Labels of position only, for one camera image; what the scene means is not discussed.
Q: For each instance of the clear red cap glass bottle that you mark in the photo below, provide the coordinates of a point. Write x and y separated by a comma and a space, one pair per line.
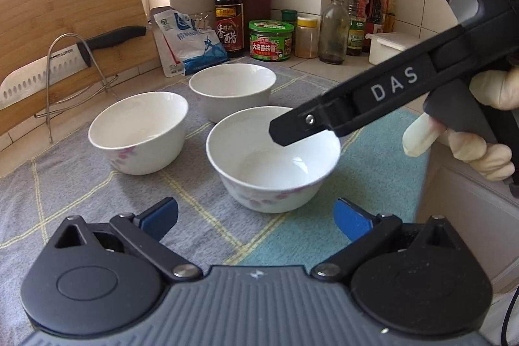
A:
333, 34

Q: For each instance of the white plastic container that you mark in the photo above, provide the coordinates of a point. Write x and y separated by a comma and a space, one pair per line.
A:
389, 48

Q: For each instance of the small green cap jar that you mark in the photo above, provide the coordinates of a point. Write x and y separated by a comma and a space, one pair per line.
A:
290, 15

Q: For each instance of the bamboo cutting board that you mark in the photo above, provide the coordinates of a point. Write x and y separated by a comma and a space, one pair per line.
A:
73, 1

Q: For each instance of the dark vinegar bottle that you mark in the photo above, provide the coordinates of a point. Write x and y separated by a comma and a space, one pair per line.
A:
229, 25

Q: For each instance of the white blue salt bag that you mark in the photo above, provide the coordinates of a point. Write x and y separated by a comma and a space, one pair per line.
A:
190, 46

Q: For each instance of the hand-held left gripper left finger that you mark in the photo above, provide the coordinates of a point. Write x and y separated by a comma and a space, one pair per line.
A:
162, 214

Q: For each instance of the metal binder clip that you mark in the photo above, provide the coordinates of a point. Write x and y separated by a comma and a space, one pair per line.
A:
200, 21

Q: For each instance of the red sauce bottle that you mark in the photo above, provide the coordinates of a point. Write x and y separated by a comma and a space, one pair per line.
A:
374, 5

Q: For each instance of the person's right hand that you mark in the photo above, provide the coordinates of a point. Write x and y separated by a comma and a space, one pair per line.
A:
498, 90

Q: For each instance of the amber oil bottle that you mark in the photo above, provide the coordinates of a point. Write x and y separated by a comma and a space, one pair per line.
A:
388, 1

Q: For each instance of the green label oil bottle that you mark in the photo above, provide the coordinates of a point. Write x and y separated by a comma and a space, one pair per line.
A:
357, 30

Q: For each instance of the grey blue checked towel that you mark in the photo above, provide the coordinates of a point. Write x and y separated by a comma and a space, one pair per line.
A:
81, 200

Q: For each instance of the green lid sauce jar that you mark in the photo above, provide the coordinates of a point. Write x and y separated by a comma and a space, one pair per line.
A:
271, 42

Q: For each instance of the white floral bowl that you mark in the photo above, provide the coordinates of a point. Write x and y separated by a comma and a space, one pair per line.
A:
138, 127
232, 86
259, 167

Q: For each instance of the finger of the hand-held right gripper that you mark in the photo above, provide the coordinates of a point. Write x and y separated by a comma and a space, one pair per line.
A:
292, 127

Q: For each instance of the yellow lid spice jar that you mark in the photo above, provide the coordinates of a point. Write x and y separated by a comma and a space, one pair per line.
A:
307, 40

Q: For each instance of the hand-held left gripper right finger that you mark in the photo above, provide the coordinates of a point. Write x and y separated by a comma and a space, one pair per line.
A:
350, 218

